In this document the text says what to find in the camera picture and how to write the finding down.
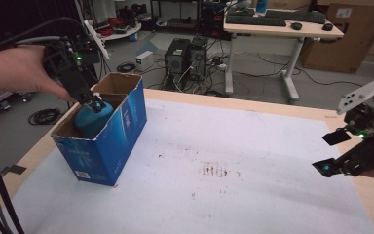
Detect person's left hand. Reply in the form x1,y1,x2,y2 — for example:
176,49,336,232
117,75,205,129
0,44,78,105

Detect black tape patch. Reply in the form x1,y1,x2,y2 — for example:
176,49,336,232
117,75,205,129
8,164,27,176

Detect white table mat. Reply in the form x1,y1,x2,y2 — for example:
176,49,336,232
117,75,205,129
0,97,374,234

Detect black equipment cabinet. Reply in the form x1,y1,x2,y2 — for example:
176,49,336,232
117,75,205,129
200,0,232,42

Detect small white device box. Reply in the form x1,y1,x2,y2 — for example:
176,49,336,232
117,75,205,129
134,50,155,72

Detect light wooden desk white legs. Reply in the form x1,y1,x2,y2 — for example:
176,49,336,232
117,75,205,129
223,14,345,105

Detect round white table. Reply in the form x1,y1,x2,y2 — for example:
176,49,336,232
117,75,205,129
91,16,143,42

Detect black keyboard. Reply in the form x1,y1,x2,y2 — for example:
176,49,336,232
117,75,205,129
225,14,287,28
264,9,327,25

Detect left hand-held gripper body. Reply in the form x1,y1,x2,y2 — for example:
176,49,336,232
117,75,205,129
43,19,111,104

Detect large black cable coil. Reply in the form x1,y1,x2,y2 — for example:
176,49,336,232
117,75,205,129
27,107,62,127

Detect grey left gripper cable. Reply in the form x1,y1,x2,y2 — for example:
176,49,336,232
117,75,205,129
0,35,62,234

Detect small black cable coil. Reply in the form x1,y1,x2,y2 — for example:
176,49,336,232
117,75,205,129
116,61,137,74

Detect blue cardboard box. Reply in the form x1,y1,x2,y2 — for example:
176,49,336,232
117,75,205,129
51,71,148,187

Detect blue container on desk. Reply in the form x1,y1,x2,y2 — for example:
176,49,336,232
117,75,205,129
255,0,269,14

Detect black computer tower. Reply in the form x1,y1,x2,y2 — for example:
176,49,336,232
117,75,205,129
188,36,209,82
164,37,191,78

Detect blue bottle with white cap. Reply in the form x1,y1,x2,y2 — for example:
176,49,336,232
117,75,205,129
73,93,115,139

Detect large brown cardboard box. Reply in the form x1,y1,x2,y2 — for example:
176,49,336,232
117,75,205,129
300,2,374,74

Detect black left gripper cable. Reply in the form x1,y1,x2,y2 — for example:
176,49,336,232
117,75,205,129
0,17,87,234

